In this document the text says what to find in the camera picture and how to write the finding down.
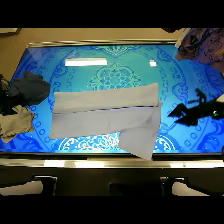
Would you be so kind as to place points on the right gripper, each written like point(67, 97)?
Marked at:
point(185, 114)

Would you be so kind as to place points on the grey pants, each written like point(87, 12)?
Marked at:
point(100, 113)

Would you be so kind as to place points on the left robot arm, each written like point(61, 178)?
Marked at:
point(20, 188)

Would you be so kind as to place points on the purple patterned garment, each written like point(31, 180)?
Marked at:
point(206, 43)

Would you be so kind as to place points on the blue garment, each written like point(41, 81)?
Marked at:
point(30, 88)

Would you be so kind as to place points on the silver frame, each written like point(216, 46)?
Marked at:
point(100, 164)

